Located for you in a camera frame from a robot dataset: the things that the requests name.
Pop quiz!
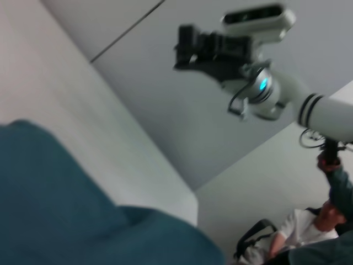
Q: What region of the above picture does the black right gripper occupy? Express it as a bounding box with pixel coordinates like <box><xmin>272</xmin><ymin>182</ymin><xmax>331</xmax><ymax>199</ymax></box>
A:
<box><xmin>173</xmin><ymin>24</ymin><xmax>259</xmax><ymax>89</ymax></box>

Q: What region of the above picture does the teal T-shirt with FREE print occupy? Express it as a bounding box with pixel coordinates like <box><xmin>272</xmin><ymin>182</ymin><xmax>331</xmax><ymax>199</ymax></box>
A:
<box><xmin>0</xmin><ymin>119</ymin><xmax>227</xmax><ymax>265</ymax></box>

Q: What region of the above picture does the forearm in dark teal sleeve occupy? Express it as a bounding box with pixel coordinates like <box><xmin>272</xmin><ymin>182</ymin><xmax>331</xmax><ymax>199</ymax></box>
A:
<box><xmin>327</xmin><ymin>165</ymin><xmax>353</xmax><ymax>214</ymax></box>

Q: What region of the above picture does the person in white shirt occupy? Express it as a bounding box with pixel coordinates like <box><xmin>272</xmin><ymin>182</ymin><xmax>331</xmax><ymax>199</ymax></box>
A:
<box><xmin>239</xmin><ymin>200</ymin><xmax>349</xmax><ymax>265</ymax></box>

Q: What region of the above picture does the bystander hand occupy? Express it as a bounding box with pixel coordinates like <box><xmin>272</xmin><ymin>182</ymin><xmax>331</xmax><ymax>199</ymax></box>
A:
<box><xmin>316</xmin><ymin>152</ymin><xmax>342</xmax><ymax>174</ymax></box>

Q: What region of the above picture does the dark teal garment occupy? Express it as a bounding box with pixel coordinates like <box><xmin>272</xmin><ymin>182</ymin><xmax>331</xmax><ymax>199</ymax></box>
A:
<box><xmin>287</xmin><ymin>236</ymin><xmax>353</xmax><ymax>265</ymax></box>

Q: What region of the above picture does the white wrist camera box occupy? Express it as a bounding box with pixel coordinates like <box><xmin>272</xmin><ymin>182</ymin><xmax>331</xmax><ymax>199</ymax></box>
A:
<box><xmin>220</xmin><ymin>2</ymin><xmax>297</xmax><ymax>43</ymax></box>

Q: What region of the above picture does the black cable bundle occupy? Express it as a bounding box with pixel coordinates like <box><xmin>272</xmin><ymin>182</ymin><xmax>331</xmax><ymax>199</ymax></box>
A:
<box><xmin>299</xmin><ymin>128</ymin><xmax>353</xmax><ymax>153</ymax></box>

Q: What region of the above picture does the black handle bar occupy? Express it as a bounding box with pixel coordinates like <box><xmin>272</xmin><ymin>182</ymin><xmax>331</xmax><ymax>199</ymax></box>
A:
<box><xmin>322</xmin><ymin>137</ymin><xmax>339</xmax><ymax>166</ymax></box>

